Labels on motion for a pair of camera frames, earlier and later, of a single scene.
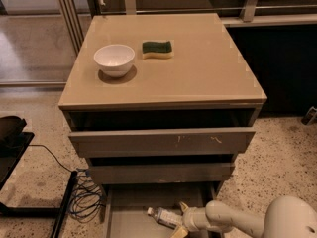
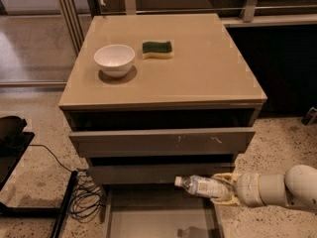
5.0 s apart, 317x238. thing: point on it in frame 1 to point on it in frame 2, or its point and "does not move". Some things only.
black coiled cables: [86, 201] does not move
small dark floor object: [310, 117] does not move
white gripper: [192, 219] to [247, 188]
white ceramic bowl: [115, 60] does not move
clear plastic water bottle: [165, 217] to [204, 185]
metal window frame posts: [70, 15] does not move
